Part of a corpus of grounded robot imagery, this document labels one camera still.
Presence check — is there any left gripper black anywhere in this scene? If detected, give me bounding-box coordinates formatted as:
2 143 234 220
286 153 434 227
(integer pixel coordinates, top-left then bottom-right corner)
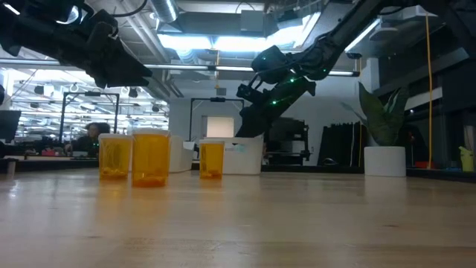
55 9 152 89

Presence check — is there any green artificial plant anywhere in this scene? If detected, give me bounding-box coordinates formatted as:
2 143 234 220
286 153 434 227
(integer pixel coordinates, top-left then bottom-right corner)
341 82 410 148

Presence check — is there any large orange pill bottle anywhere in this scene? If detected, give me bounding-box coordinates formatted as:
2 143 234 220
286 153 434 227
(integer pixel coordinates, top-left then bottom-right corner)
199 138 226 180
130 128 172 188
97 133 133 182

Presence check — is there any yellow-green spray bottle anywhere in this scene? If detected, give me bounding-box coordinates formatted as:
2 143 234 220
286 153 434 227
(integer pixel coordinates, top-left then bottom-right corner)
458 145 475 173

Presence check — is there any person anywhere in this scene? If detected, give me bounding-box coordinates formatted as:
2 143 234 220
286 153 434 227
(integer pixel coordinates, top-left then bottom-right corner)
65 121 112 157

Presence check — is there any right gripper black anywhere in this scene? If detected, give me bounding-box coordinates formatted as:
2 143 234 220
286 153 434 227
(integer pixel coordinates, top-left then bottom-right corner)
235 72 317 138

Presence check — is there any black curtain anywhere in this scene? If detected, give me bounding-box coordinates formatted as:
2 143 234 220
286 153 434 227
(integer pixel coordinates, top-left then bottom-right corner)
318 121 368 168

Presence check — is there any white board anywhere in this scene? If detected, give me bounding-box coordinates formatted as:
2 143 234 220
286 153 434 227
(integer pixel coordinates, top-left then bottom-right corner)
205 116 236 139

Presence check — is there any white plant pot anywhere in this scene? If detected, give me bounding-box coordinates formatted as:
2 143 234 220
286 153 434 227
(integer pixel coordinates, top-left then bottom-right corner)
363 145 407 178

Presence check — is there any black equipment rack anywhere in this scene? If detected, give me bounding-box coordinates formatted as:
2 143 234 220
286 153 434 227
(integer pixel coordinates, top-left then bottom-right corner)
264 118 312 165

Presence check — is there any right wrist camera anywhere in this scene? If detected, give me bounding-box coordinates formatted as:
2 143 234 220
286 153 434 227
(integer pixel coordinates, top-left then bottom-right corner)
236 82 269 107

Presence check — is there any black stand frame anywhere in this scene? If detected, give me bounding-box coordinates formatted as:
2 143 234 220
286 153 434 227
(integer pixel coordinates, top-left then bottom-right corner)
189 97 245 141
59 91 120 144

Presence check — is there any black monitor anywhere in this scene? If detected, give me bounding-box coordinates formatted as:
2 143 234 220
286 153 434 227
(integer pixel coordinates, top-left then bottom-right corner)
0 109 22 141

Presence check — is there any white plastic bin teal sticker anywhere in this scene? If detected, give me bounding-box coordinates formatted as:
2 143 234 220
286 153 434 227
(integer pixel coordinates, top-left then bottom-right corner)
221 135 265 176

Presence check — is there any silver ceiling duct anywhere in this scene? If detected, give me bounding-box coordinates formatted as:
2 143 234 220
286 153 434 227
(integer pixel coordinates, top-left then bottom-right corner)
148 0 180 24

